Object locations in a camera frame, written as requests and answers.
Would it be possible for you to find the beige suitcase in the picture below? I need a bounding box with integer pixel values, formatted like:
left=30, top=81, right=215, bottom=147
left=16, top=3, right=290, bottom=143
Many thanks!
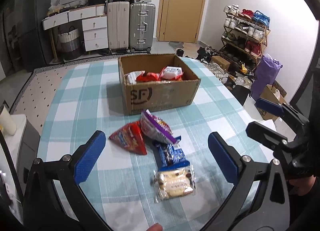
left=107, top=2, right=130, bottom=51

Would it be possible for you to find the right hand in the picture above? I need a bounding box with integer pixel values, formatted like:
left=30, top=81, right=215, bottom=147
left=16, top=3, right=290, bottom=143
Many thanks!
left=289, top=176, right=317, bottom=196

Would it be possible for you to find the wooden door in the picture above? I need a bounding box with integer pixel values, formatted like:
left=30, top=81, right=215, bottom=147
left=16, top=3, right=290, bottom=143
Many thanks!
left=156, top=0, right=206, bottom=43

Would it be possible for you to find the woven laundry basket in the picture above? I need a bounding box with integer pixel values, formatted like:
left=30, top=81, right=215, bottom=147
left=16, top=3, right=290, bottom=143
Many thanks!
left=58, top=26, right=82, bottom=61

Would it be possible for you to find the cardboard box on floor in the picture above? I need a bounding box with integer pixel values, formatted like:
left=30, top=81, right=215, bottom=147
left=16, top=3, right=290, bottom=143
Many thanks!
left=254, top=85, right=286, bottom=122

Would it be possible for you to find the checkered tablecloth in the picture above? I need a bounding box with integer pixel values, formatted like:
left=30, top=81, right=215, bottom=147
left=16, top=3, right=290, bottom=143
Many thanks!
left=38, top=59, right=272, bottom=230

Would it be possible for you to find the white red snack pack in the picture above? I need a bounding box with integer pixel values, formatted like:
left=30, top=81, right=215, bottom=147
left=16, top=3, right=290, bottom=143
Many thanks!
left=124, top=70, right=145, bottom=85

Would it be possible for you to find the white drawer desk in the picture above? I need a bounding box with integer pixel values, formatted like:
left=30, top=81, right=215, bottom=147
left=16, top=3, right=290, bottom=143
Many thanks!
left=42, top=4, right=108, bottom=63

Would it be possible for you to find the SF cardboard box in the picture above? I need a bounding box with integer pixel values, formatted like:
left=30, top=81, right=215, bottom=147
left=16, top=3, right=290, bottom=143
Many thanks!
left=118, top=54, right=201, bottom=115

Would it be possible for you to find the clear cream biscuit pack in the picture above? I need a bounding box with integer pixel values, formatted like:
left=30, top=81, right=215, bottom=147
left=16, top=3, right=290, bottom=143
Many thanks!
left=152, top=164, right=196, bottom=203

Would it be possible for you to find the red yellow snack bag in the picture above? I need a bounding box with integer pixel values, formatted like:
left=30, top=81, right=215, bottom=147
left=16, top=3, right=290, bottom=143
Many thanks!
left=160, top=66, right=184, bottom=81

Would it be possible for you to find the dark grey refrigerator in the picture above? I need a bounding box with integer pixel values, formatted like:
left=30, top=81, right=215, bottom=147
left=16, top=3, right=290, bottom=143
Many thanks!
left=3, top=0, right=53, bottom=72

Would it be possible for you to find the red black snack pack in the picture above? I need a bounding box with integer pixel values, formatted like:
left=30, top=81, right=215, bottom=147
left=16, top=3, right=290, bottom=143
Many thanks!
left=136, top=72, right=160, bottom=82

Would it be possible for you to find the red triangular chip bag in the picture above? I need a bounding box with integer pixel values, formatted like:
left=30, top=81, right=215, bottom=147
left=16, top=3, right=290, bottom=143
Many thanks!
left=108, top=121, right=147, bottom=156

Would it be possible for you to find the left hand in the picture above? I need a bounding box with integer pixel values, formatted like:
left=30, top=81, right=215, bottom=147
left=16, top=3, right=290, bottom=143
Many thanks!
left=146, top=223, right=163, bottom=231

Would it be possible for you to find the blue cookie pack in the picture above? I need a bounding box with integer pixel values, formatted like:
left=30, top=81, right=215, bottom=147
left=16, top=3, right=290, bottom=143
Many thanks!
left=152, top=141, right=190, bottom=171

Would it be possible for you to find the small brown floor box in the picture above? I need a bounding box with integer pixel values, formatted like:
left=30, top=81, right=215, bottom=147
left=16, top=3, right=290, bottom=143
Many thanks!
left=212, top=56, right=231, bottom=70

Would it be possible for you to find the purple white snack bag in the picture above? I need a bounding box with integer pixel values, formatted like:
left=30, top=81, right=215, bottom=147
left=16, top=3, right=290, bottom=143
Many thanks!
left=140, top=109, right=181, bottom=145

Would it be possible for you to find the white cup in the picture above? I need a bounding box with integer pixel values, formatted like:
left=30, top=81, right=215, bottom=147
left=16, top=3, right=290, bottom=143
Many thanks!
left=0, top=105, right=17, bottom=136

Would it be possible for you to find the silver suitcase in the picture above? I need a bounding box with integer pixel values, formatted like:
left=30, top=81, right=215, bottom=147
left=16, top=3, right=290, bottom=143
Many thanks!
left=129, top=2, right=156, bottom=53

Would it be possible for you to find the wooden shoe rack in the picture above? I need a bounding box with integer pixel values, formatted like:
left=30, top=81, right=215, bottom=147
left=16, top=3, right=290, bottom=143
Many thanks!
left=219, top=4, right=271, bottom=74

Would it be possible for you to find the dotted floor rug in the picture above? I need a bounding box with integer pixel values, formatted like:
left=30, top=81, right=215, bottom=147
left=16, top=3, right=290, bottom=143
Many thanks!
left=8, top=55, right=121, bottom=136

